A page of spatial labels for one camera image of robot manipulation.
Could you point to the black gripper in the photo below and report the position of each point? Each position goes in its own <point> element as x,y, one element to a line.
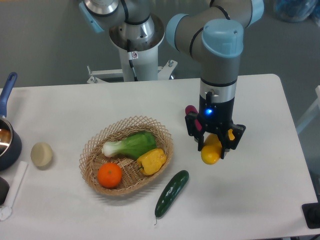
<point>217,115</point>

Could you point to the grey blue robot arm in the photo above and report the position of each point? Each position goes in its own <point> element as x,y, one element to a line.
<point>214,38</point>

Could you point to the purple sweet potato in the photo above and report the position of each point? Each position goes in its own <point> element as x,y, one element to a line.
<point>191,118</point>

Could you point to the dark green cucumber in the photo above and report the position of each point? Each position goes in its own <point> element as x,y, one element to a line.
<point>170,193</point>

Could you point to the yellow bell pepper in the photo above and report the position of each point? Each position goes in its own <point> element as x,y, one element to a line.
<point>152,161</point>

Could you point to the green bok choy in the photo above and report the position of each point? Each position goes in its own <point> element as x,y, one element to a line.
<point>133,146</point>

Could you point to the orange fruit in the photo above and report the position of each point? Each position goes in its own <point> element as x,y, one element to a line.
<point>109,175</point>

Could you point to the black device at edge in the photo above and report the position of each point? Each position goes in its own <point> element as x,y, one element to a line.
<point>311,212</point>

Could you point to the woven wicker basket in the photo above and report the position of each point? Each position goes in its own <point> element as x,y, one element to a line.
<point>132,179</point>

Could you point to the blue plastic bag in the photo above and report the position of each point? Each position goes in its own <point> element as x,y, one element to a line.
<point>293,11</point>

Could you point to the beige round potato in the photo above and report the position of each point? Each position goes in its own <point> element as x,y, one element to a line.
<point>41,154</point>

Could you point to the dark round object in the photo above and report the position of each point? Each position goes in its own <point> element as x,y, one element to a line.
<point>4,189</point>

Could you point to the white frame at right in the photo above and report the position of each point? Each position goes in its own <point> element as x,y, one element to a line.
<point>312,111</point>

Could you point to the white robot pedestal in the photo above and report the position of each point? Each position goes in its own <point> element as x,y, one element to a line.
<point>137,46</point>

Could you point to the blue saucepan with handle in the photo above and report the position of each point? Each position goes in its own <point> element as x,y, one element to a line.
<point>10,141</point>

